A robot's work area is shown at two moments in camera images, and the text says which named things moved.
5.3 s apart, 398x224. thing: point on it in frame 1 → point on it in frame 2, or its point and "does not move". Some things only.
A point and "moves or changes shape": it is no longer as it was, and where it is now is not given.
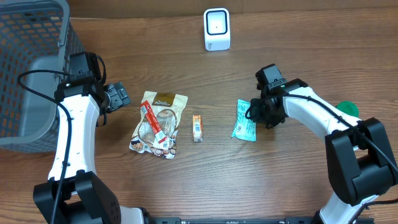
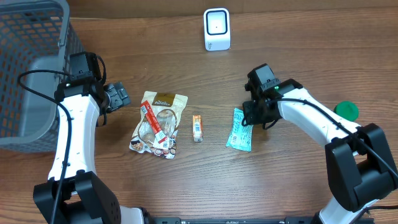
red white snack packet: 157,132 does not move
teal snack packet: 245,128 moves or changes shape
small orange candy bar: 198,125 does not move
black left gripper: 117,96 does not move
